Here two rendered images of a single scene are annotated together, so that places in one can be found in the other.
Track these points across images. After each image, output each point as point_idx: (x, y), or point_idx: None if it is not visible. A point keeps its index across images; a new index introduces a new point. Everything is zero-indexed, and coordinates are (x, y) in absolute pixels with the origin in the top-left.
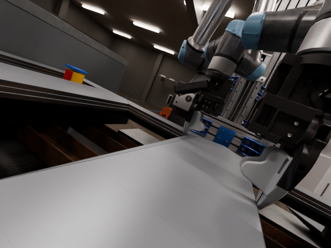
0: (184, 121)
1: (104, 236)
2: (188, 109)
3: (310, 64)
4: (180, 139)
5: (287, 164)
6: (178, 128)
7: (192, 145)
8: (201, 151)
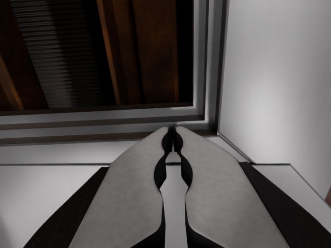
0: (116, 158)
1: None
2: (26, 243)
3: None
4: (35, 156)
5: None
6: (253, 62)
7: (47, 195)
8: (49, 217)
